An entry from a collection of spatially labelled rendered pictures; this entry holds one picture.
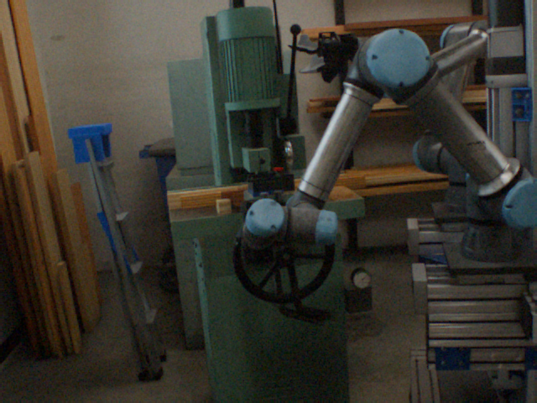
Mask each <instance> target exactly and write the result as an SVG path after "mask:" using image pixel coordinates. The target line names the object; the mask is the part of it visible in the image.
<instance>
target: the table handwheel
mask: <svg viewBox="0 0 537 403"><path fill-rule="evenodd" d="M243 227H244V224H243V225H242V226H241V228H240V229H239V231H238V233H237V236H236V237H238V234H239V233H241V232H242V230H243ZM274 242H275V241H274ZM325 246H326V245H325ZM241 251H242V250H240V248H239V246H236V245H235V242H234V245H233V251H232V261H233V267H234V270H235V273H236V275H237V277H238V279H239V281H240V282H241V284H242V286H243V287H244V288H245V289H246V291H247V292H248V293H249V294H251V295H252V296H255V297H257V298H258V299H260V300H262V301H266V302H269V303H274V304H287V303H292V302H296V301H300V300H302V299H305V298H306V297H308V296H310V295H312V294H313V293H314V291H316V290H317V289H318V288H319V287H320V286H321V285H322V284H323V282H324V281H325V280H326V278H328V276H329V274H330V273H331V269H332V265H333V263H334V258H335V243H334V244H333V245H331V246H326V253H325V254H317V253H305V252H295V249H294V248H293V247H292V246H291V245H290V244H289V243H286V242H275V245H274V248H273V257H274V259H275V261H274V263H273V265H272V266H271V267H270V269H269V270H268V272H267V274H266V275H265V276H264V277H263V278H262V280H261V281H260V282H259V283H258V285H256V284H255V283H254V282H253V281H251V280H250V279H249V277H248V275H247V273H246V271H245V269H244V268H243V267H242V256H241ZM295 258H311V259H323V263H322V266H321V269H320V271H319V273H318V274H317V276H316V277H315V278H314V279H313V280H312V281H311V282H310V283H309V284H308V285H307V286H305V287H303V288H301V289H299V290H297V291H296V292H293V293H289V294H273V293H269V292H267V291H265V290H263V287H264V286H265V284H266V283H267V281H268V280H269V278H270V277H271V275H272V274H273V273H274V271H275V270H277V269H278V268H279V266H280V265H281V266H284V267H286V266H290V265H292V264H293V262H294V261H295Z"/></svg>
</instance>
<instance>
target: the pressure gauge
mask: <svg viewBox="0 0 537 403"><path fill-rule="evenodd" d="M367 275H368V276H367ZM366 276H367V277H366ZM365 277H366V278H365ZM364 278H365V279H364ZM362 279H364V280H362ZM350 280H351V282H352V283H353V284H354V286H355V287H357V292H362V291H363V289H365V288H367V287H369V286H370V284H371V283H372V275H371V274H370V272H369V271H368V270H366V269H365V268H363V267H358V268H356V269H354V271H353V272H352V273H351V275H350Z"/></svg>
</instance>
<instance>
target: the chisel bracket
mask: <svg viewBox="0 0 537 403"><path fill-rule="evenodd" d="M261 158H264V159H265V163H264V164H263V165H262V164H260V163H259V162H258V160H260V159H261ZM242 161H243V167H244V168H246V169H247V170H248V171H249V172H256V175H261V171H264V170H271V167H270V166H271V162H270V153H269V148H267V147H265V146H262V147H255V148H249V147H248V146H242Z"/></svg>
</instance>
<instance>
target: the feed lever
mask: <svg viewBox="0 0 537 403"><path fill-rule="evenodd" d="M290 33H291V34H292V35H293V43H292V54H291V64H290V74H289V95H288V106H287V116H286V118H281V119H280V120H279V129H280V133H281V134H282V135H283V136H284V137H286V136H287V135H288V134H295V133H296V122H295V118H294V117H291V116H290V114H291V104H292V93H293V84H294V73H295V56H296V45H297V36H298V35H299V34H300V33H301V27H300V26H299V25H298V24H294V25H292V26H291V28H290Z"/></svg>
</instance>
